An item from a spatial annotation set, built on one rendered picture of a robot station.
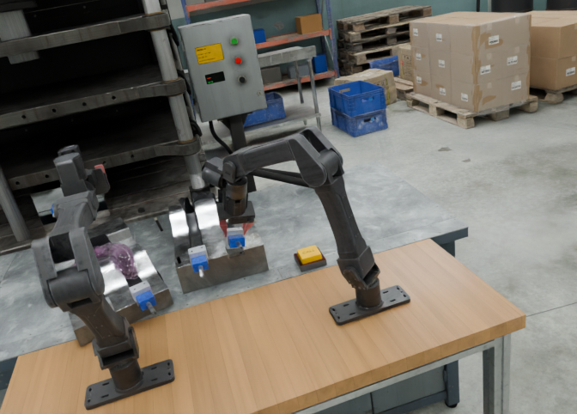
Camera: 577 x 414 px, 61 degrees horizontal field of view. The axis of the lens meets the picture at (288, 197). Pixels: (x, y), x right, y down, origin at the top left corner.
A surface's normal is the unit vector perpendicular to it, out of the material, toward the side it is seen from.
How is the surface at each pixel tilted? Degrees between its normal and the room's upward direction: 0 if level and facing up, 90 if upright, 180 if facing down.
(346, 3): 90
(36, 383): 0
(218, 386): 0
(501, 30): 89
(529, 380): 0
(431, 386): 90
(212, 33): 90
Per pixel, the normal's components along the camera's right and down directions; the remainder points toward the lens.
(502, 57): 0.29, 0.48
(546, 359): -0.17, -0.90
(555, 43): -0.93, 0.28
